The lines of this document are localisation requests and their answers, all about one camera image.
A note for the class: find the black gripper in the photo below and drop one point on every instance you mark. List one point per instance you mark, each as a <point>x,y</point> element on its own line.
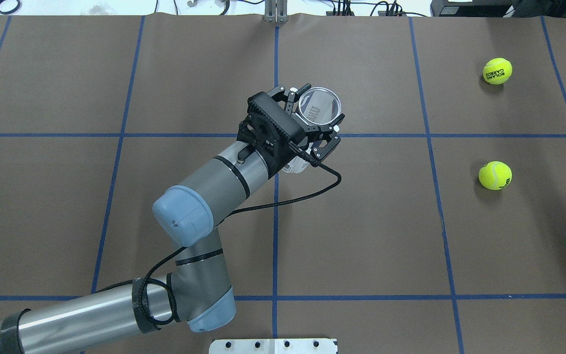
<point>323,146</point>

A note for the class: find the white tennis ball can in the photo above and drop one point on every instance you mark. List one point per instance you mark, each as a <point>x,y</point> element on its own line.
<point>316,107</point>

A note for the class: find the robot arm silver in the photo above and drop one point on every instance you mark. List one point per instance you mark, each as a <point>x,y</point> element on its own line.
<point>190,285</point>

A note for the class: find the tennis ball far yellow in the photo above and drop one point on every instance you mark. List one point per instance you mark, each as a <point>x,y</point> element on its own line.
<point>497,71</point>

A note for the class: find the aluminium frame post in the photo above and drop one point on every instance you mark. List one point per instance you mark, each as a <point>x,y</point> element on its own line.
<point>276,11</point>

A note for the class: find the white pedestal column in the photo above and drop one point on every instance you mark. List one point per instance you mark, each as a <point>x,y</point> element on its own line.
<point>275,346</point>

